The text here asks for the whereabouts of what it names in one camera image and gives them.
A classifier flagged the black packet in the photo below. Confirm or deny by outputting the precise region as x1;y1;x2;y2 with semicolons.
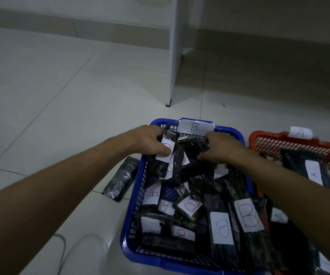
102;156;140;202

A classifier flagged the person's right forearm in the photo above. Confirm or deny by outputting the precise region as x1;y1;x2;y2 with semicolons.
236;149;330;267

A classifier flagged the thin white cable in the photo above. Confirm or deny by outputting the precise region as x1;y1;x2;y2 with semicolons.
52;233;68;275

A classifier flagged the person's left forearm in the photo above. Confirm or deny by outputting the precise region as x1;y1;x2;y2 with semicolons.
0;133;137;275

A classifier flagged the white desk side panel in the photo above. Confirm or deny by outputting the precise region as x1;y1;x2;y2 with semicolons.
166;0;195;108

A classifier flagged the person's left hand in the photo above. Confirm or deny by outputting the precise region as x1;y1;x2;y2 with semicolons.
124;125;173;158

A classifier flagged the small white paper tag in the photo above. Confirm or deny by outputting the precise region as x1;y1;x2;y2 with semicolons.
287;126;314;139

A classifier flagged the person's right hand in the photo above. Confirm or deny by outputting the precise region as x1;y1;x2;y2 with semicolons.
197;131;247;167

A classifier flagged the blue plastic basket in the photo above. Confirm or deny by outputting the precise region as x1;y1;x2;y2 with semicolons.
120;118;268;275

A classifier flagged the red plastic basket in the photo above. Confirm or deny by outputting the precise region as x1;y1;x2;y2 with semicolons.
248;131;330;275

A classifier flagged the large white paper tag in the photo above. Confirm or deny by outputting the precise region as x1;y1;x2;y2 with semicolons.
177;119;216;136

